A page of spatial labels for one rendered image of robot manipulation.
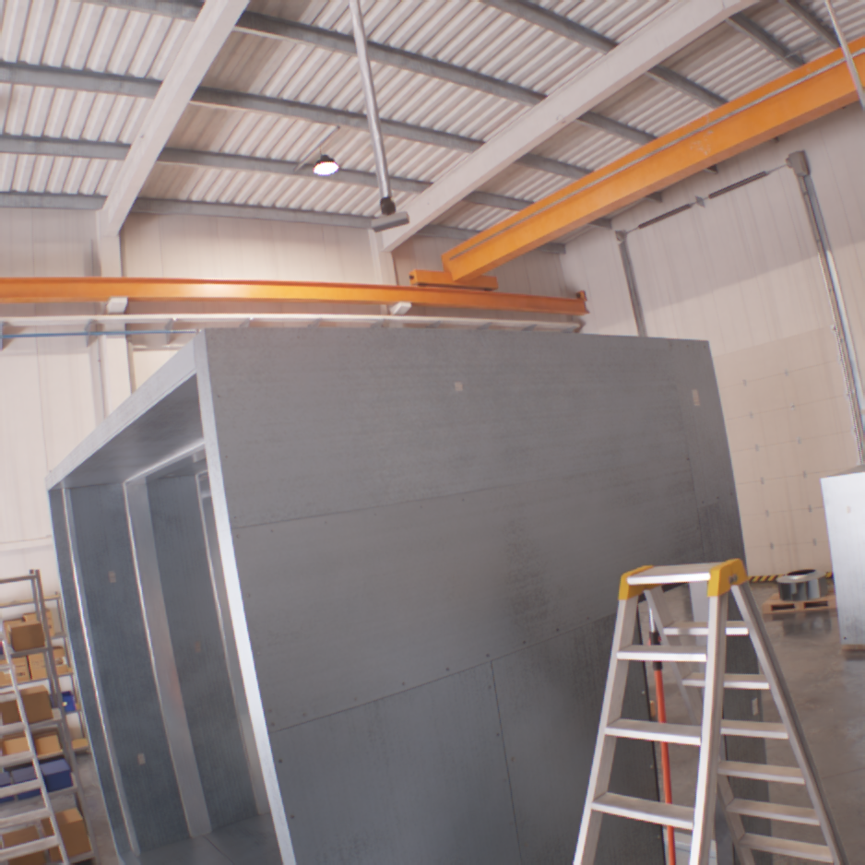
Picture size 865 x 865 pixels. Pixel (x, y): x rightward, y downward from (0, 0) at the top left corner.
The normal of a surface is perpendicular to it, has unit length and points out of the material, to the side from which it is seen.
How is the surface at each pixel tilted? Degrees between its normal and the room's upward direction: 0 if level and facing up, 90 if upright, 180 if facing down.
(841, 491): 90
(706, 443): 90
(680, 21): 90
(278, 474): 90
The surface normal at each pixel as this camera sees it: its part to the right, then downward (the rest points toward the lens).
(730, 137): -0.79, 0.08
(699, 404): 0.59, -0.15
